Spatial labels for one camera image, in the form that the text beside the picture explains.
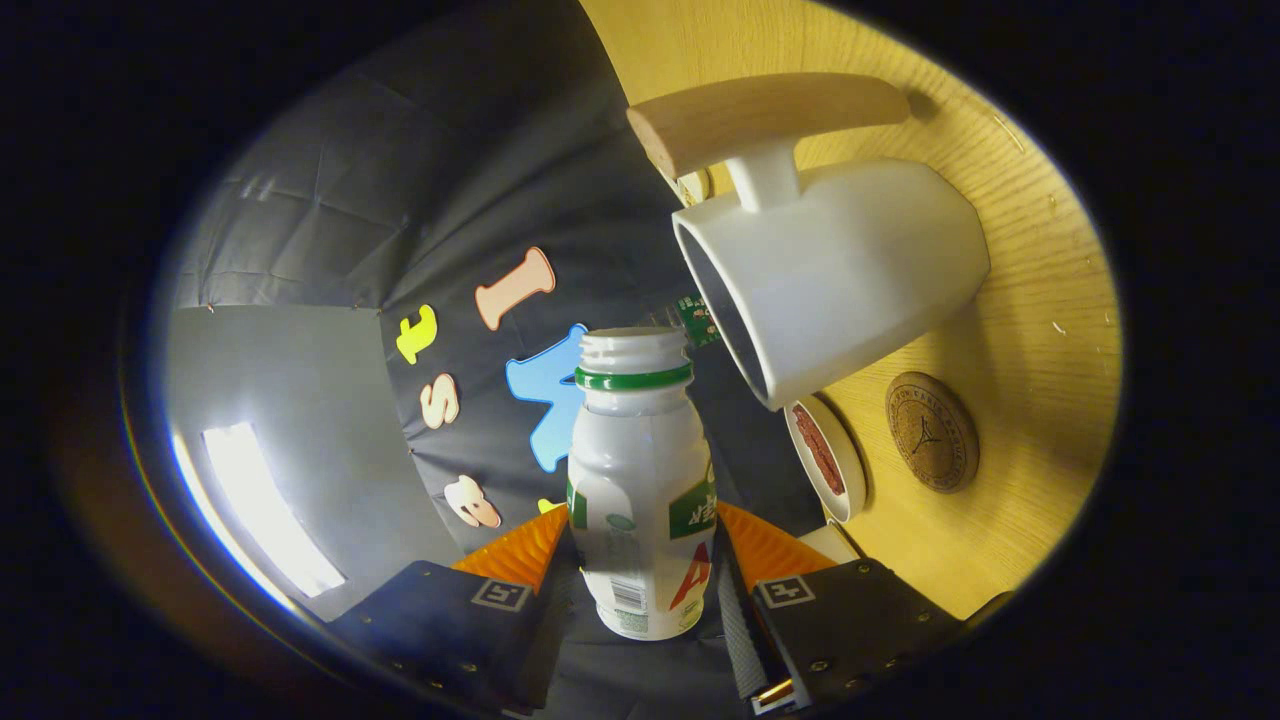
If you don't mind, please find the black backdrop cloth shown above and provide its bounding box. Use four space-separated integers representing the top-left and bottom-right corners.
175 0 831 720

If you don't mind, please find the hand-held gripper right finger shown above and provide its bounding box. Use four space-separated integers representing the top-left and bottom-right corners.
715 500 969 716

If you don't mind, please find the round cork coaster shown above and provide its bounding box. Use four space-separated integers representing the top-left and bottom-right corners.
885 372 981 494

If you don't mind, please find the white juice bottle green label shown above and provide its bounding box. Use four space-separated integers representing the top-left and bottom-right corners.
566 327 721 642

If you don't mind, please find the wooden table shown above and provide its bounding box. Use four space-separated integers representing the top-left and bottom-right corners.
578 0 1123 621

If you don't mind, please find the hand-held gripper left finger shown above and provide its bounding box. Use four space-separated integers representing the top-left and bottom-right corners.
325 503 581 716

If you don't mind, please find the red meat strip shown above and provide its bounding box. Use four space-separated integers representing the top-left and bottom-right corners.
803 403 846 491
792 405 833 498

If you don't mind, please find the clear plastic water bottle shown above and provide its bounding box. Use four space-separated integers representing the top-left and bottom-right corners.
640 295 723 349

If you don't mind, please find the cream white toaster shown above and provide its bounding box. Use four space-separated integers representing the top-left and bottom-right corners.
797 521 863 567

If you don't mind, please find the round white plate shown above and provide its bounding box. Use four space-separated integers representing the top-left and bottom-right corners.
784 395 869 524

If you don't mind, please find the white cup wooden handle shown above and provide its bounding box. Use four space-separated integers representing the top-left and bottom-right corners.
627 72 992 413

